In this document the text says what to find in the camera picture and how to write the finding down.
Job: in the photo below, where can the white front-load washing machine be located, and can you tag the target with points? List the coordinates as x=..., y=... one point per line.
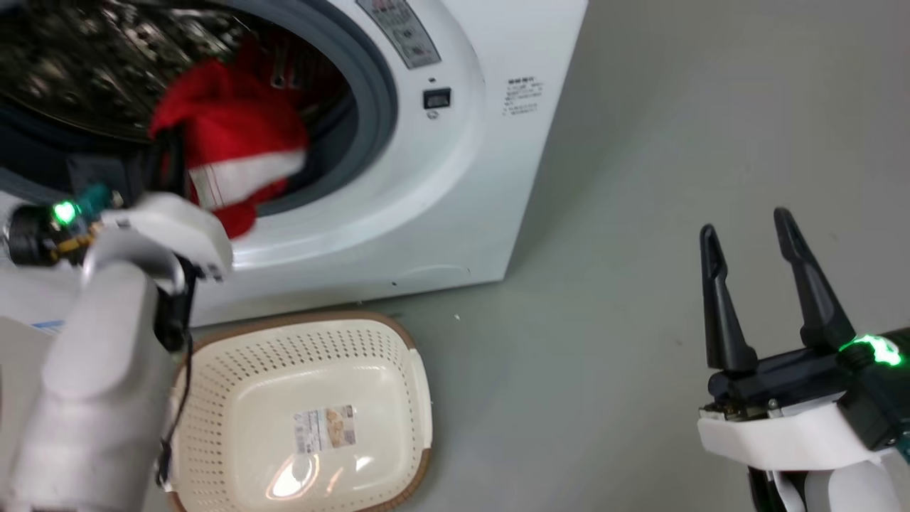
x=441, y=199

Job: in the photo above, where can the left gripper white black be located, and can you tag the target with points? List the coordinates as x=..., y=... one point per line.
x=170, y=227

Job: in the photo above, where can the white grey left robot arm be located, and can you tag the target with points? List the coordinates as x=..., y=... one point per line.
x=92, y=391

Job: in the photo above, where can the paper product label sticker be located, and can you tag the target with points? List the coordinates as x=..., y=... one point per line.
x=325, y=428

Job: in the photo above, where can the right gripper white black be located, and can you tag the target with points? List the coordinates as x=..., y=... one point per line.
x=796, y=427

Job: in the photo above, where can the grey rubber door gasket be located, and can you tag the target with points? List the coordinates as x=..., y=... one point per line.
x=380, y=92

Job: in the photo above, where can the red garment with white stripe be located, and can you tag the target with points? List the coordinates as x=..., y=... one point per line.
x=234, y=121

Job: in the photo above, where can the black door lock socket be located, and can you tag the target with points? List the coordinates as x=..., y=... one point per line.
x=437, y=97

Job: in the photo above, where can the cream perforated plastic laundry basket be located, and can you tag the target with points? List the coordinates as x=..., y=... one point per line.
x=242, y=398

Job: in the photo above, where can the grey instruction label sticker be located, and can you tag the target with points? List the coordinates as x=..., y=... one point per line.
x=402, y=28

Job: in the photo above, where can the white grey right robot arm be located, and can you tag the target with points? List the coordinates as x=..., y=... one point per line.
x=846, y=491

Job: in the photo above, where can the perforated steel washer drum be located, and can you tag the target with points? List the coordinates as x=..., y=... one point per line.
x=71, y=57

